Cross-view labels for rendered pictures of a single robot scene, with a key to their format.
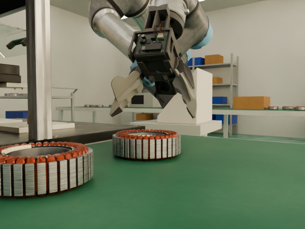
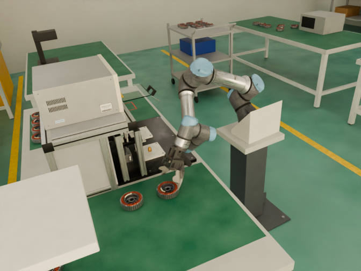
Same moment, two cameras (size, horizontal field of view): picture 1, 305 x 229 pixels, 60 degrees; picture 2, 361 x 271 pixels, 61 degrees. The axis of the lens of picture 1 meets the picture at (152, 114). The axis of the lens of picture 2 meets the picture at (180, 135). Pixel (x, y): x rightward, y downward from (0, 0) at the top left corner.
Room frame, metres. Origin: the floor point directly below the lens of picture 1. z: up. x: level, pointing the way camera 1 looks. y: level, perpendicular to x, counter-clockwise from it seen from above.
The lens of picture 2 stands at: (-0.50, -0.77, 1.79)
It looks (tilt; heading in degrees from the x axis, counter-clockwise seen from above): 30 degrees down; 36
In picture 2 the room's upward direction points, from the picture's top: 5 degrees counter-clockwise
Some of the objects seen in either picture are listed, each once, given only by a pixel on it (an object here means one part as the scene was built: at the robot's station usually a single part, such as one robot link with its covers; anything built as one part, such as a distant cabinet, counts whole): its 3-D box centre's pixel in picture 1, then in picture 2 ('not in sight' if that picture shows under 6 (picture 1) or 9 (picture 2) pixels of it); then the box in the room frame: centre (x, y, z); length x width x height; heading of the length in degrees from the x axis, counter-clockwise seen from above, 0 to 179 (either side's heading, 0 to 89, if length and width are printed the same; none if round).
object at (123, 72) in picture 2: not in sight; (79, 89); (1.87, 2.50, 0.37); 1.85 x 1.10 x 0.75; 57
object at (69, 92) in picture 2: not in sight; (76, 87); (0.47, 0.60, 1.22); 0.44 x 0.39 x 0.20; 57
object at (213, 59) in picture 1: (213, 60); not in sight; (6.92, -1.60, 1.90); 0.40 x 0.36 x 0.24; 148
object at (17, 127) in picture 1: (31, 126); (150, 151); (0.67, 0.31, 0.78); 0.15 x 0.15 x 0.01; 57
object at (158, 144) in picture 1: (146, 143); (167, 190); (0.43, 0.01, 0.77); 0.11 x 0.11 x 0.04
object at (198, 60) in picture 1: (196, 62); not in sight; (7.18, -1.19, 1.89); 0.42 x 0.42 x 0.21; 55
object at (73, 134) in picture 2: not in sight; (82, 109); (0.47, 0.58, 1.09); 0.68 x 0.44 x 0.05; 57
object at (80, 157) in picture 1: (40, 165); (131, 200); (0.28, 0.12, 0.77); 0.11 x 0.11 x 0.04
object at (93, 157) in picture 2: not in sight; (83, 171); (0.22, 0.36, 0.91); 0.28 x 0.03 x 0.32; 147
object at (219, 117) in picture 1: (226, 118); not in sight; (6.72, -1.89, 0.40); 0.42 x 0.42 x 0.25; 56
